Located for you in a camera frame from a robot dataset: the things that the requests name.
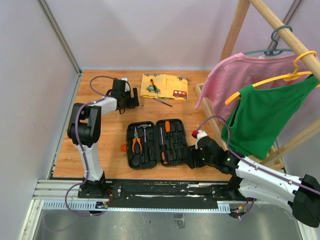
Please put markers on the yellow clothes hanger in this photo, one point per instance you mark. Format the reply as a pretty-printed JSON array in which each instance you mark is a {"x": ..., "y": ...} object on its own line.
[{"x": 282, "y": 77}]

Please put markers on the green tank top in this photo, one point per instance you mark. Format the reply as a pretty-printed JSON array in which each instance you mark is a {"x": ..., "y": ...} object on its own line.
[{"x": 261, "y": 114}]

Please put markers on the thin dark metal file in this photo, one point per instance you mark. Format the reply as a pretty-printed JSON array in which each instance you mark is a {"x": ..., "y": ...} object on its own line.
[{"x": 163, "y": 102}]

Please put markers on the black plastic tool case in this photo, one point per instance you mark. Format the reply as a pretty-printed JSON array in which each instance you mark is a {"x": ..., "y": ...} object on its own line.
[{"x": 176, "y": 149}]

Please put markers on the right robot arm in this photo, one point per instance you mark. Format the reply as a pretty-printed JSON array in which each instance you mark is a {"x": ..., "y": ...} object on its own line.
[{"x": 300, "y": 196}]

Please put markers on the small screwdriver on cloth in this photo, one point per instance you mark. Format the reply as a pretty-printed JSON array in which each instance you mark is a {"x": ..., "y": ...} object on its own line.
[{"x": 154, "y": 87}]

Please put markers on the teal clothes hanger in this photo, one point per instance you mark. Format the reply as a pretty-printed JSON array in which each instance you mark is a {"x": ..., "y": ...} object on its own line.
[{"x": 273, "y": 49}]

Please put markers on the orange needle nose pliers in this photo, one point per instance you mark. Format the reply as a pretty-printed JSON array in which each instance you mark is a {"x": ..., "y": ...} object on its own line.
[{"x": 136, "y": 143}]

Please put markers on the wooden clothes rack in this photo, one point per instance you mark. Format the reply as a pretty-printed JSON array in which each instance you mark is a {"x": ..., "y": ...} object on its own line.
[{"x": 255, "y": 35}]

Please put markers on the yellow car print cloth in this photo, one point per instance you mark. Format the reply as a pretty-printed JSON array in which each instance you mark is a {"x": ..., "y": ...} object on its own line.
[{"x": 168, "y": 86}]

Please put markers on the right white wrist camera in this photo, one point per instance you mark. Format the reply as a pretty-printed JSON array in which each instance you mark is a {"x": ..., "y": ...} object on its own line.
[{"x": 198, "y": 134}]

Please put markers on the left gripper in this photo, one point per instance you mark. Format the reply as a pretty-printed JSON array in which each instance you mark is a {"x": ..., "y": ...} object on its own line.
[{"x": 133, "y": 102}]

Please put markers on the orange handled screwdriver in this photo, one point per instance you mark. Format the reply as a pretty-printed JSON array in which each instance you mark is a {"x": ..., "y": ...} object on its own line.
[{"x": 167, "y": 126}]

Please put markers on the pink t-shirt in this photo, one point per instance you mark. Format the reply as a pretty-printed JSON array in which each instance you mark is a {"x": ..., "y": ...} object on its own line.
[{"x": 237, "y": 72}]

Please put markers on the black handled screwdriver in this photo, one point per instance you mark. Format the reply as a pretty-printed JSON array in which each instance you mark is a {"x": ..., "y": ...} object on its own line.
[{"x": 163, "y": 149}]

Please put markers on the claw hammer black grip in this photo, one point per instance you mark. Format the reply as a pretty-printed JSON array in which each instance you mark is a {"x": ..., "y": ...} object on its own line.
[{"x": 145, "y": 145}]

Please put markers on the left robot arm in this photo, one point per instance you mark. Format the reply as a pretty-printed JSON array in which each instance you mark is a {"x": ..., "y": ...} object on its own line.
[{"x": 84, "y": 127}]

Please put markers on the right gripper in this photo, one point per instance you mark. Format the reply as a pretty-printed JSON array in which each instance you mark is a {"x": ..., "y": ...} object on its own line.
[{"x": 193, "y": 159}]

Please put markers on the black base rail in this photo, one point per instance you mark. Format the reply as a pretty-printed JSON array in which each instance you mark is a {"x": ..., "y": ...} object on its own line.
[{"x": 134, "y": 195}]

